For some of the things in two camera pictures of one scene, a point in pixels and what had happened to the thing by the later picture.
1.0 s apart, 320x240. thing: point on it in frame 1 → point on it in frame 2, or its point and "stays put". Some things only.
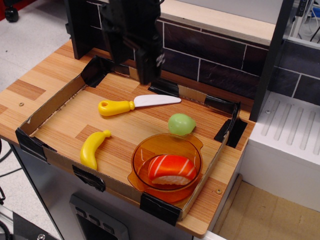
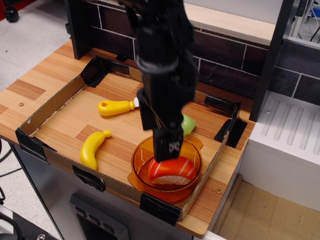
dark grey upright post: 263,90 stays put
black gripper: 135,21 → 169,83
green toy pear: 181,124 stays put
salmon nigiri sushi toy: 171,170 stays put
